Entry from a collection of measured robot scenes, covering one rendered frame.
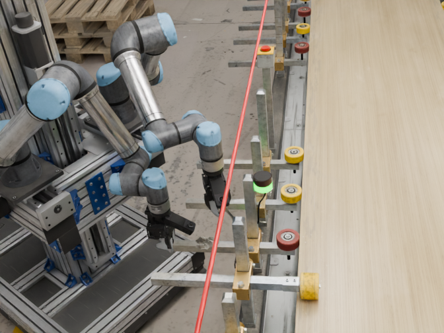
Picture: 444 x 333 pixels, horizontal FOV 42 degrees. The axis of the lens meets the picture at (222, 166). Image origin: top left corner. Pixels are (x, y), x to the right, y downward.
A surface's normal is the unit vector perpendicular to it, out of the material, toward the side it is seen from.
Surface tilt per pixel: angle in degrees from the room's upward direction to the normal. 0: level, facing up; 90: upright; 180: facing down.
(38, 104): 85
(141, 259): 0
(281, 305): 0
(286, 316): 0
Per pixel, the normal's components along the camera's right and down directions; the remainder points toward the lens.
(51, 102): -0.09, 0.53
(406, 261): -0.10, -0.80
